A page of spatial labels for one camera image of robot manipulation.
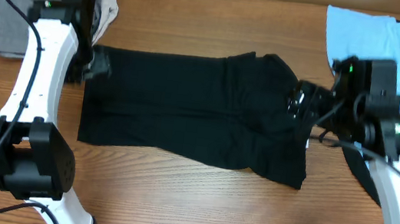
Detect black t-shirt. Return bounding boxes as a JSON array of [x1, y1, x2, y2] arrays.
[[78, 48, 306, 189]]

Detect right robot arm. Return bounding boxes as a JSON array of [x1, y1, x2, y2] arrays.
[[287, 56, 400, 224]]

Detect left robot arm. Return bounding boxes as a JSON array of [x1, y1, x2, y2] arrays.
[[0, 0, 111, 224]]

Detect folded beige garment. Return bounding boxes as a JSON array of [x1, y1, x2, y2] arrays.
[[0, 0, 121, 70]]

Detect light blue t-shirt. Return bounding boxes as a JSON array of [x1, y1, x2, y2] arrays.
[[326, 5, 400, 110]]

